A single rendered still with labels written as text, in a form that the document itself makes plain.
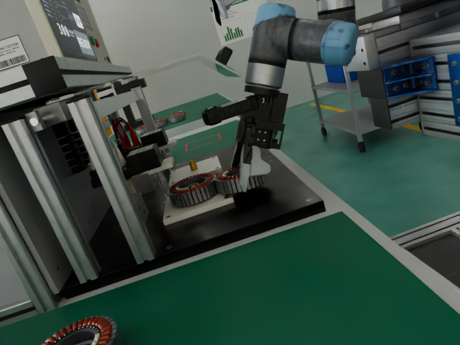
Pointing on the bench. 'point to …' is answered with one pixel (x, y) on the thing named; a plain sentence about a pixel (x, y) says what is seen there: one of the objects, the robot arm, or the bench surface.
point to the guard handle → (224, 55)
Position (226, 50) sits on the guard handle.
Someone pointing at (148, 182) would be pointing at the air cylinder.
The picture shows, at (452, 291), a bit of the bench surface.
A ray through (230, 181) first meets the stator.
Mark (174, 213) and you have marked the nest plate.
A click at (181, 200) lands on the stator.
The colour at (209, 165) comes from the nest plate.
